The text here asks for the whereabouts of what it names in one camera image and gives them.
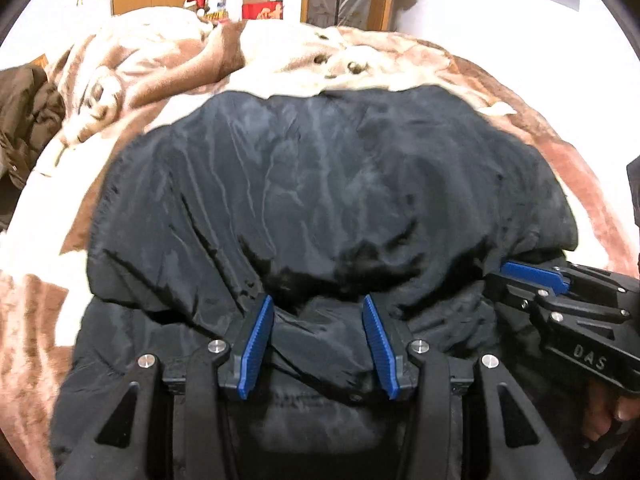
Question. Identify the black puffer jacket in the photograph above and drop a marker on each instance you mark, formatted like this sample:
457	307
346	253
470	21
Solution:
320	200

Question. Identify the plush toy with santa hat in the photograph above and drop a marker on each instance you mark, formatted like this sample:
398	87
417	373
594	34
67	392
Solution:
195	2

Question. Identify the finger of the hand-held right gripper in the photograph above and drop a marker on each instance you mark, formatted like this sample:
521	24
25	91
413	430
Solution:
532	272
520	292

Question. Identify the red gift box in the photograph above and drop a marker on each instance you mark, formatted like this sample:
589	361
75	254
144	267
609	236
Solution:
262	11

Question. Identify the person's right hand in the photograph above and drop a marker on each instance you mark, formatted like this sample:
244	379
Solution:
597	410

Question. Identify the brown puffer jacket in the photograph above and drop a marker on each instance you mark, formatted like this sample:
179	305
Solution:
25	115

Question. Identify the brown printed blanket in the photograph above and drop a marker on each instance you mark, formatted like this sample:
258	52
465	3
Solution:
150	70

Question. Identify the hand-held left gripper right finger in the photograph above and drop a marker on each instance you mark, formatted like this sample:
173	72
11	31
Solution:
382	345

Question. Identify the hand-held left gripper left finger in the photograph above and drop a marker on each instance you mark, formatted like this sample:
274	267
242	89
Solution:
255	345

